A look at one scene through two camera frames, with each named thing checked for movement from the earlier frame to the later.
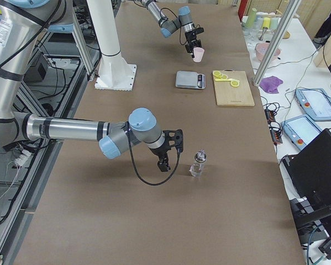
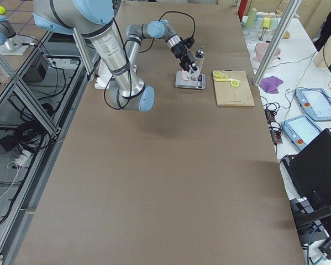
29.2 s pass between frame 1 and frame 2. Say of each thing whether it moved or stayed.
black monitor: stayed
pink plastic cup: moved
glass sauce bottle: moved
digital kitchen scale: stayed
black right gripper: moved
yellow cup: stayed
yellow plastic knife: stayed
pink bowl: stayed
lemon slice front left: stayed
